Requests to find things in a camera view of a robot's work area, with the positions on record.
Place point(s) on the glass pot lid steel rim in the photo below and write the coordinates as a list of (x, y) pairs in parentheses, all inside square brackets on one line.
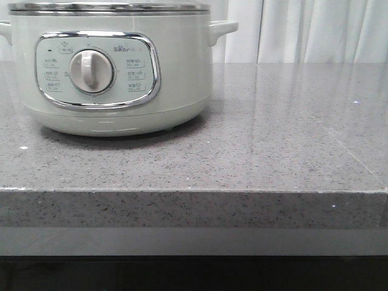
[(98, 6)]

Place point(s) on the pale green electric cooking pot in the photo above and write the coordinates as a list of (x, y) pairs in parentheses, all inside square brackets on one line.
[(100, 74)]

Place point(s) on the white curtain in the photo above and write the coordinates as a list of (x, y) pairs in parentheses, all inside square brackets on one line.
[(296, 31)]

